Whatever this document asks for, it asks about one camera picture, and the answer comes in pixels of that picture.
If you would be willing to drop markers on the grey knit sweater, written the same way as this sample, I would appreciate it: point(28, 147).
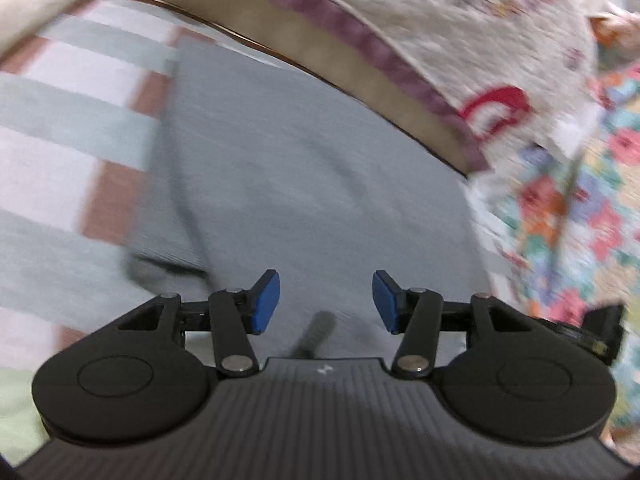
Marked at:
point(310, 190)

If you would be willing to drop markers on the striped bed sheet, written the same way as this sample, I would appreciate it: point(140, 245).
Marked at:
point(65, 160)

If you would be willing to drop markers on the cream printed fleece blanket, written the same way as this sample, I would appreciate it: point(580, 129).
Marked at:
point(450, 25)

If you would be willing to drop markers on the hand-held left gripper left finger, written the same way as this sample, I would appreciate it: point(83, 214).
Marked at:
point(265, 302)

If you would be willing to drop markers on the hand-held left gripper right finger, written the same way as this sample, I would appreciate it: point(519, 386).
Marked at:
point(386, 302)

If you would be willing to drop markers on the light green cloth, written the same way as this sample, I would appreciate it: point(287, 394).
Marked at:
point(22, 410)

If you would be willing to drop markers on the colourful floral cloth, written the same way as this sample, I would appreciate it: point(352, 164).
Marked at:
point(575, 210)

